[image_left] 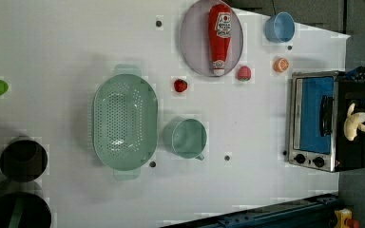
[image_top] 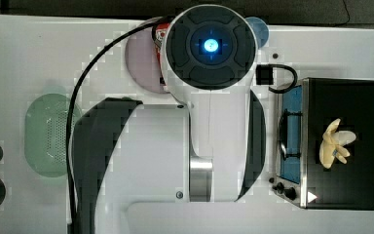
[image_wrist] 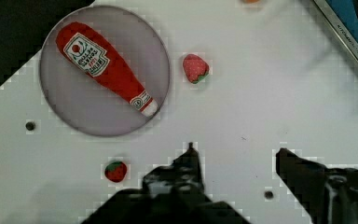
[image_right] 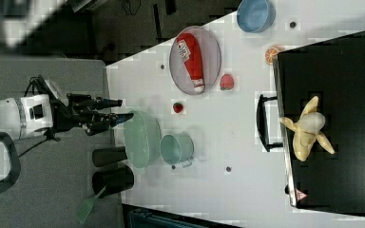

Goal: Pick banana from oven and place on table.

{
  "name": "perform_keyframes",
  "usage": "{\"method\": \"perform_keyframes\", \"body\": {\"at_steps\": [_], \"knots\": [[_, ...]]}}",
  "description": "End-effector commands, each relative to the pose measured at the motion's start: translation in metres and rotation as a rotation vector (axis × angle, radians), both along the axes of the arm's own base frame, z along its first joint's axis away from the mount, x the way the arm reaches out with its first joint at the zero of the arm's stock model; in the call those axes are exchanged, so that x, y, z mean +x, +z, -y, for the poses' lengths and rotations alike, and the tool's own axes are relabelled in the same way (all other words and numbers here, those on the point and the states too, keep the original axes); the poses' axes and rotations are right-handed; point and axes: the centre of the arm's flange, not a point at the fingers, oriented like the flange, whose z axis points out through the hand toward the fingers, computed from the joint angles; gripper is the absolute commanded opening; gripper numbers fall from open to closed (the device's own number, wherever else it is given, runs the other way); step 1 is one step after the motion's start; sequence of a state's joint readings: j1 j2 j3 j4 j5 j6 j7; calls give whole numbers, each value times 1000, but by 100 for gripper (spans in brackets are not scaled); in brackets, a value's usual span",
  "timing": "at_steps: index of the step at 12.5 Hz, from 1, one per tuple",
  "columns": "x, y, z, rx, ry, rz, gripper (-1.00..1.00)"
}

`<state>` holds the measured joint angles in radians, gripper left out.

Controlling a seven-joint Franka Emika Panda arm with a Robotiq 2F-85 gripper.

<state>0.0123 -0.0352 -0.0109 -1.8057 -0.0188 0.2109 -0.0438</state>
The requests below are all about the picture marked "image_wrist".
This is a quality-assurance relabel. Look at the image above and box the red plush strawberry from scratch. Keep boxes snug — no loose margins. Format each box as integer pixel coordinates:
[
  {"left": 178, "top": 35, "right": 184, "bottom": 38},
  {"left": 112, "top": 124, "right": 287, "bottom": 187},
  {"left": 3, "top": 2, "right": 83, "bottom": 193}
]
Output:
[{"left": 104, "top": 161, "right": 128, "bottom": 183}]

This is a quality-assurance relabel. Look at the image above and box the orange slice toy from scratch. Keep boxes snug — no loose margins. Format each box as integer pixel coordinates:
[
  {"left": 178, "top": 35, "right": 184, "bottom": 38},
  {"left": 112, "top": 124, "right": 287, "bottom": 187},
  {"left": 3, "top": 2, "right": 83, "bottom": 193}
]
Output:
[{"left": 241, "top": 0, "right": 261, "bottom": 4}]

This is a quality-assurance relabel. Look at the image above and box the red plush ketchup bottle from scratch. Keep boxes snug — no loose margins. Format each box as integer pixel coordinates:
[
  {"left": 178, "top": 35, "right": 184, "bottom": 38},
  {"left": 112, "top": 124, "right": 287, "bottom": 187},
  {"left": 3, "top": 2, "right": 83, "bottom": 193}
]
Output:
[{"left": 55, "top": 21, "right": 158, "bottom": 117}]

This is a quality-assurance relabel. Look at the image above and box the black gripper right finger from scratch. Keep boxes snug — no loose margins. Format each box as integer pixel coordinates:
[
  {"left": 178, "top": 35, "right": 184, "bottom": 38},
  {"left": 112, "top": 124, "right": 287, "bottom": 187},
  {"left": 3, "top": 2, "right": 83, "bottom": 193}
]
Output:
[{"left": 276, "top": 148, "right": 358, "bottom": 224}]

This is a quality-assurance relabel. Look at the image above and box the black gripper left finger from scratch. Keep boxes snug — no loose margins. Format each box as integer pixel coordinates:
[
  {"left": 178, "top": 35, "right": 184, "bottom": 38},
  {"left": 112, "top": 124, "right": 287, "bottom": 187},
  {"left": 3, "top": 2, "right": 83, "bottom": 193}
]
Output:
[{"left": 83, "top": 145, "right": 249, "bottom": 224}]

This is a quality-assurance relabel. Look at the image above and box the pink plush strawberry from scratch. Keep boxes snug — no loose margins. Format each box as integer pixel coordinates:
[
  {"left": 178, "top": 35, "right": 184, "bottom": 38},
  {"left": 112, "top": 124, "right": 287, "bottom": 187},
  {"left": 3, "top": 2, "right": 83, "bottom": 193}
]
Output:
[{"left": 182, "top": 54, "right": 210, "bottom": 84}]

